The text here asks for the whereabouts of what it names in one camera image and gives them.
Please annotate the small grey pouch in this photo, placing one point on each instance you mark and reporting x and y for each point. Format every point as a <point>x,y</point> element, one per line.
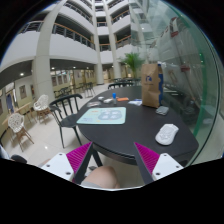
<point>162,110</point>

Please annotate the white lattice chair near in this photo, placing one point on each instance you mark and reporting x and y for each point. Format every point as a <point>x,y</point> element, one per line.
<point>16,123</point>

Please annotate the white lattice chair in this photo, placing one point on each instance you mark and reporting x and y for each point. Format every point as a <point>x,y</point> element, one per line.
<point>16,123</point>
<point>41,107</point>

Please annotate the brown paper bag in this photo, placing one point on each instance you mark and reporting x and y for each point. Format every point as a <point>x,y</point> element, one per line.
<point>150,85</point>

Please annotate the black wooden chair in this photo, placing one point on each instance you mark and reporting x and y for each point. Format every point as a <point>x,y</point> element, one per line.
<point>65,111</point>

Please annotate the green potted palm plant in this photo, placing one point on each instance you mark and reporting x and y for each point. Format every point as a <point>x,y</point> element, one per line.
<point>134,61</point>

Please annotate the white paper sheet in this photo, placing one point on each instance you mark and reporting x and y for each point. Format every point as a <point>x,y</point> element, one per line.
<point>135,102</point>

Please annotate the white computer mouse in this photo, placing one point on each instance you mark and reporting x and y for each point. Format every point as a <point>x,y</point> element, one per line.
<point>166,134</point>

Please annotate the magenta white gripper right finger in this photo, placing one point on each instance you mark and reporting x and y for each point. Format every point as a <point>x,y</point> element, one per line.
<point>154,166</point>

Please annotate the white lattice chair far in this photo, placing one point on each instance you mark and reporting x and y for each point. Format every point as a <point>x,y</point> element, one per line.
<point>41,107</point>

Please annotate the black round table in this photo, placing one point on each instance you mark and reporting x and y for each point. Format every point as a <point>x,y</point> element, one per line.
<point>141,125</point>

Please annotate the orange flat object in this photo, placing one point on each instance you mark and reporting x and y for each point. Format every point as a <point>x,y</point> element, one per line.
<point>122,99</point>

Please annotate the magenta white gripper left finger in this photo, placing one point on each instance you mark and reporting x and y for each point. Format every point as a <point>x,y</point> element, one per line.
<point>71,166</point>

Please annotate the light green mouse pad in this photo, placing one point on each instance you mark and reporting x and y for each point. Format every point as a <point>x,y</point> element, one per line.
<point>103,116</point>

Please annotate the grey flat card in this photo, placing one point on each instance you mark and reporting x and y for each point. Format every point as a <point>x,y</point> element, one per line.
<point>93,104</point>

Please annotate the blue capped bottle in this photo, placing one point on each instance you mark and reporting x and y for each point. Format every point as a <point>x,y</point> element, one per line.
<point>114,98</point>

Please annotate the person's bare knee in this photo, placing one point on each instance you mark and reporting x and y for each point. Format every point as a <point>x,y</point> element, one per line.
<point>102,177</point>

